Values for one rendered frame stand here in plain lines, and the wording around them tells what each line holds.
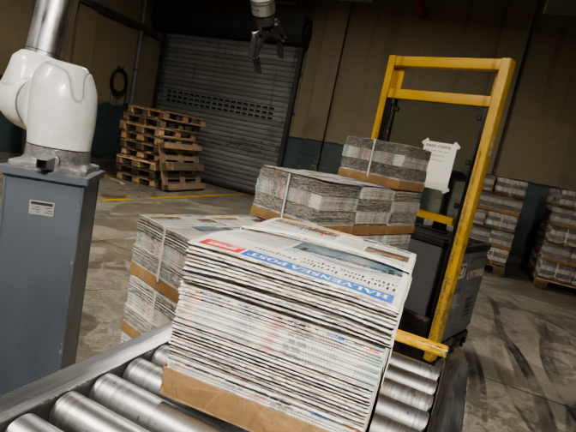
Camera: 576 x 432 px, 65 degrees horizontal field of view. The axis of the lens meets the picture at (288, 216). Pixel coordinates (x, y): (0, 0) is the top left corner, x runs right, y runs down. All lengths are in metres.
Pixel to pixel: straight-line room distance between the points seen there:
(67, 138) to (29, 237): 0.27
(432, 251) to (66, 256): 2.22
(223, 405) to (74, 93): 0.88
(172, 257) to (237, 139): 8.05
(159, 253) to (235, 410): 1.04
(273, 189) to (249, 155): 7.37
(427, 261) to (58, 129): 2.31
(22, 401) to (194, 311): 0.24
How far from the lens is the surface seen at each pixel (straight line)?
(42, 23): 1.50
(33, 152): 1.30
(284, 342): 0.59
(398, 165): 2.31
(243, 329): 0.61
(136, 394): 0.72
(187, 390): 0.68
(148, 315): 1.70
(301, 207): 1.87
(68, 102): 1.27
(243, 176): 9.38
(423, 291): 3.02
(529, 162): 8.25
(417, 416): 0.83
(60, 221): 1.28
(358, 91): 8.68
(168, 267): 1.57
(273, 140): 9.10
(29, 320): 1.38
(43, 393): 0.72
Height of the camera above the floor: 1.18
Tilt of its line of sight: 9 degrees down
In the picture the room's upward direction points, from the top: 11 degrees clockwise
